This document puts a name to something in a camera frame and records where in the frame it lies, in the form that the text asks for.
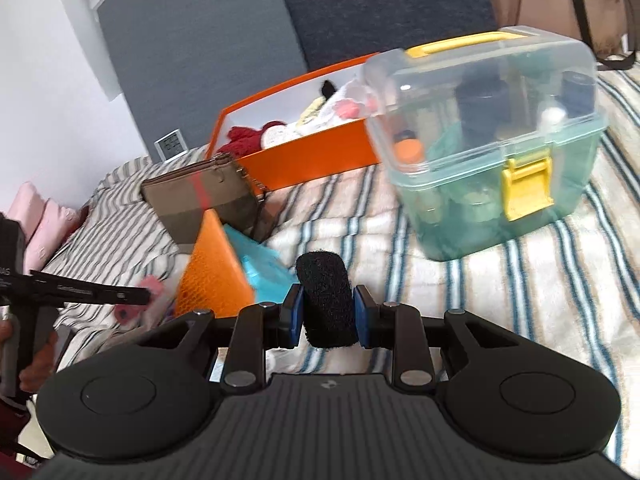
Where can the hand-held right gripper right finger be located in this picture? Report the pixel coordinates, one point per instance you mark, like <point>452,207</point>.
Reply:
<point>362,317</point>

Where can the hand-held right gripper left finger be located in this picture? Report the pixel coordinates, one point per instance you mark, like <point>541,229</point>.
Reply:
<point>292,317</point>

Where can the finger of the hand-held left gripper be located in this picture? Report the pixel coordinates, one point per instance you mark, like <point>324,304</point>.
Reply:
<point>100,292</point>

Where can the black fuzzy roll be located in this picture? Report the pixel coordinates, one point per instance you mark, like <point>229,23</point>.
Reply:
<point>325,300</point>

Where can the pink and white soft toy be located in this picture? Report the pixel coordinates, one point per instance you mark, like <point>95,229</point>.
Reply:
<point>150,290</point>

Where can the orange honeycomb silicone mat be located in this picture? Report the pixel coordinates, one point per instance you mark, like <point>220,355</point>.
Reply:
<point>215,270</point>

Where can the orange cardboard box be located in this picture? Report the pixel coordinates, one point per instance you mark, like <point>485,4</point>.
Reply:
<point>310,160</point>

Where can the white round puff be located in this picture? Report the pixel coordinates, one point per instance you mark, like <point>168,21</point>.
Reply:
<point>277,135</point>

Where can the dark red plush bear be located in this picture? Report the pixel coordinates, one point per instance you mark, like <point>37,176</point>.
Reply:
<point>245,140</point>

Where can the white plush toy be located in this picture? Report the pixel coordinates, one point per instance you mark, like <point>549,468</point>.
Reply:
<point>340,107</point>

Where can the small black plush piece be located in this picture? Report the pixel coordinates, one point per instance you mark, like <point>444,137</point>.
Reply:
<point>327,87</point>

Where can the person's left hand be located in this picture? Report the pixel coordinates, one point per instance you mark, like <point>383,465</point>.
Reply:
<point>40,360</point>

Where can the pink pillow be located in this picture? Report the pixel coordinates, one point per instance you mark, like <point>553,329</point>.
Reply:
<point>45,225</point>

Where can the teal cloth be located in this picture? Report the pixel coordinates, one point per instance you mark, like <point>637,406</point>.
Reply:
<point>265,270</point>

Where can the olive canvas zipper pouch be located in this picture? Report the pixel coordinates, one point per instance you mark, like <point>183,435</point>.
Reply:
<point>200,200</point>

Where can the clear plastic storage box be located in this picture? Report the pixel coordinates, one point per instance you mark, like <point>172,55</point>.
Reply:
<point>450,195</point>

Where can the white digital thermometer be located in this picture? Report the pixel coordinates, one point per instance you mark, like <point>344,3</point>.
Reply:
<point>171,145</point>

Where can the striped blanket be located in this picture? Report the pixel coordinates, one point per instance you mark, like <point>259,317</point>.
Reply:
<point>550,310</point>

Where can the grey headboard panel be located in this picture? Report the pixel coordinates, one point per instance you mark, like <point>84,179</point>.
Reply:
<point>200,60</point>

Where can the navy headboard panel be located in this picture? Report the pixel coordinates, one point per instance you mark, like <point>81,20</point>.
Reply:
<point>375,10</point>

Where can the brown paper bag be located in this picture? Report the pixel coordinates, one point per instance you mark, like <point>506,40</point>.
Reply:
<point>540,5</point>

